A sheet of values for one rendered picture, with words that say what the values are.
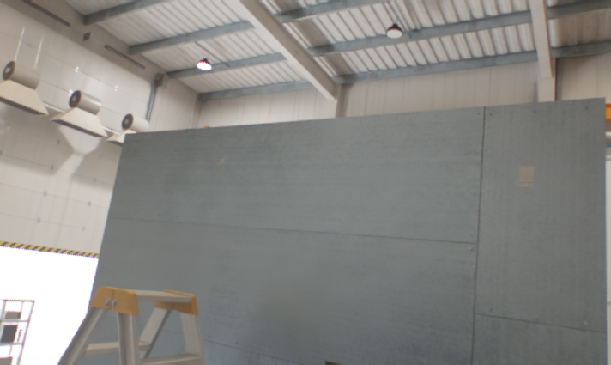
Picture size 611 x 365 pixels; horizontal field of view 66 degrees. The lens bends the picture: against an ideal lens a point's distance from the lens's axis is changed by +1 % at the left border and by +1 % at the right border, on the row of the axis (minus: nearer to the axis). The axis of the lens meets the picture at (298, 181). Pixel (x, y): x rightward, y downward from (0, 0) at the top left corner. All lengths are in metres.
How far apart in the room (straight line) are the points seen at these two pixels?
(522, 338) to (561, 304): 0.17
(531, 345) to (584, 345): 0.15
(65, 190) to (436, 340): 11.14
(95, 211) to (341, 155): 11.04
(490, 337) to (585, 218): 0.52
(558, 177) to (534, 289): 0.41
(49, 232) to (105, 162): 2.20
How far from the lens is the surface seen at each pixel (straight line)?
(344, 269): 2.03
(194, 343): 1.94
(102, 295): 1.81
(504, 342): 1.85
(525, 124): 1.97
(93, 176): 12.80
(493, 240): 1.87
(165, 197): 2.77
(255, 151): 2.42
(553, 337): 1.84
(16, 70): 11.14
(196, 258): 2.52
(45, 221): 12.18
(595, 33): 11.20
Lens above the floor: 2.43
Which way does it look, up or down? 12 degrees up
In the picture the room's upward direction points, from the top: 8 degrees clockwise
